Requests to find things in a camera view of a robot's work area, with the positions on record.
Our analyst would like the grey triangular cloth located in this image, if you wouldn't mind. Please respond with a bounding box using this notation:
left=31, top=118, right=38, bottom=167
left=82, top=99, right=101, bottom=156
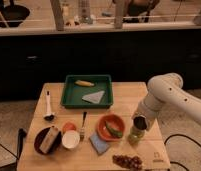
left=82, top=91, right=105, bottom=104

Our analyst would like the wooden block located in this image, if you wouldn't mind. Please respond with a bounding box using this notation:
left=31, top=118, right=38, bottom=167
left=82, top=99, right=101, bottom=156
left=39, top=126, right=59, bottom=154

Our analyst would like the orange cup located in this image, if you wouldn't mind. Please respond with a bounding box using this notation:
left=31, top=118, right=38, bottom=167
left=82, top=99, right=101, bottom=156
left=62, top=122, right=76, bottom=132

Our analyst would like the white handled ladle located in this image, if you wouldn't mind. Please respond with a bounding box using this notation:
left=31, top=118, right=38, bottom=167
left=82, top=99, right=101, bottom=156
left=44, top=91, right=55, bottom=121

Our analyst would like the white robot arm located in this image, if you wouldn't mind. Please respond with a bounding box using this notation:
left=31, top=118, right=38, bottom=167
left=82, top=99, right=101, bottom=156
left=132, top=73, right=201, bottom=131

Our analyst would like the dark red plate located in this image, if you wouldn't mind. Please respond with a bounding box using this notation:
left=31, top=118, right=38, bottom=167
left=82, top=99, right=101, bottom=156
left=34, top=127, right=62, bottom=154

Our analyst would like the black clamp at table edge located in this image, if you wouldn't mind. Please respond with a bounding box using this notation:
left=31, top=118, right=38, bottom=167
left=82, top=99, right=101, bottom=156
left=17, top=129, right=27, bottom=157

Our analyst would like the green plastic tray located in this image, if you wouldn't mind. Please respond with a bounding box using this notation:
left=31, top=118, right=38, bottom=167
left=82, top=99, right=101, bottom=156
left=61, top=75, right=113, bottom=109

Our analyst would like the yellow corn cob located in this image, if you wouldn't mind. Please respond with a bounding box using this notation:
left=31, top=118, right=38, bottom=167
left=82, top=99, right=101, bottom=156
left=75, top=80, right=95, bottom=87

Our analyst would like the green cup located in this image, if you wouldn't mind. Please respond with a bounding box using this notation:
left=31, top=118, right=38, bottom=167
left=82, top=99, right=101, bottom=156
left=128, top=126, right=145, bottom=144

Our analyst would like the metal fork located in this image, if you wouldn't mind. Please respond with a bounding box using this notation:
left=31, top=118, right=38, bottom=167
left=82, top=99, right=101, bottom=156
left=80, top=111, right=87, bottom=141

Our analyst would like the white cup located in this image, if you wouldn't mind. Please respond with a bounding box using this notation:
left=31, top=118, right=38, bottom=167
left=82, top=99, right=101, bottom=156
left=62, top=130, right=80, bottom=150

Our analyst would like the blue sponge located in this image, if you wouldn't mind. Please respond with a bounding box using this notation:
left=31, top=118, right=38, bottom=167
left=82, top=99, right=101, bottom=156
left=89, top=132, right=110, bottom=155

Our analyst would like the green pepper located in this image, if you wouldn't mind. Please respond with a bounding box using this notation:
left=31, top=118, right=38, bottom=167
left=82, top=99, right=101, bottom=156
left=105, top=121, right=123, bottom=138

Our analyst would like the black cable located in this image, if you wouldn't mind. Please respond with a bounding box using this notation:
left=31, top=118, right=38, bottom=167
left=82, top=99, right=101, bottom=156
left=164, top=133, right=201, bottom=171

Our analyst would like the orange bowl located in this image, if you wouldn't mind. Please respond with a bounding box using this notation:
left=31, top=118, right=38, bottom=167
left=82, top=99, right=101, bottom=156
left=96, top=114, right=125, bottom=141

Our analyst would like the bunch of red grapes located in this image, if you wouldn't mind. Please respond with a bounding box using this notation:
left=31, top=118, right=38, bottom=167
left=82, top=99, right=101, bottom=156
left=112, top=155, right=142, bottom=171

